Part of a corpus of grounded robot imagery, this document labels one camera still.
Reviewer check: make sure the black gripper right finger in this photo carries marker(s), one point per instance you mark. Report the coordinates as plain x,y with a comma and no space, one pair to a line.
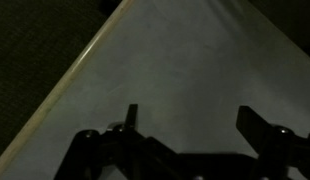
252,128

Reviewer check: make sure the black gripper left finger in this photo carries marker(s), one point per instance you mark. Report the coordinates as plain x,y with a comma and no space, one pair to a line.
131,116

